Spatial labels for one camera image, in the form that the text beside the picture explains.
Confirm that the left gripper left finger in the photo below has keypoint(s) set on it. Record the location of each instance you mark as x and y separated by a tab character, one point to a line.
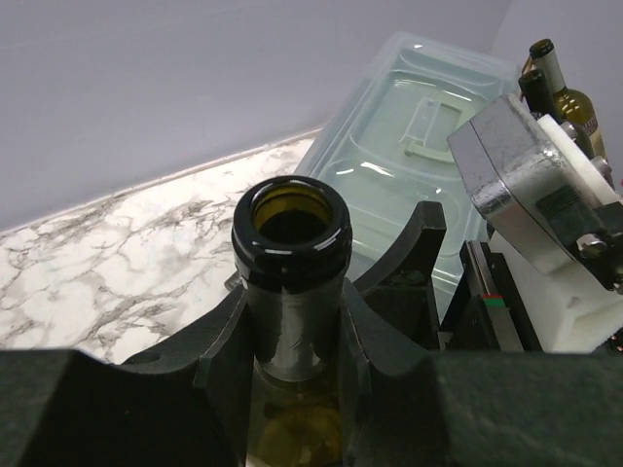
64	408

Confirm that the green wine bottle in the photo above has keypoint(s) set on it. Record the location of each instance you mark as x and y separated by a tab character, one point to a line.
535	89
292	239
573	104

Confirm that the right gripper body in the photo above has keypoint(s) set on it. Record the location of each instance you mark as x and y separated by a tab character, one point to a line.
486	312

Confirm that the clear plastic storage box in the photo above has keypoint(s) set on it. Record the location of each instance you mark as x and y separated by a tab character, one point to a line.
386	148

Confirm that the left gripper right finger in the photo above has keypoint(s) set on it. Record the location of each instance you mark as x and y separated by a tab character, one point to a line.
489	409

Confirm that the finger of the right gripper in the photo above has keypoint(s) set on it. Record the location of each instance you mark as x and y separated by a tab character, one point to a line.
401	322
215	349

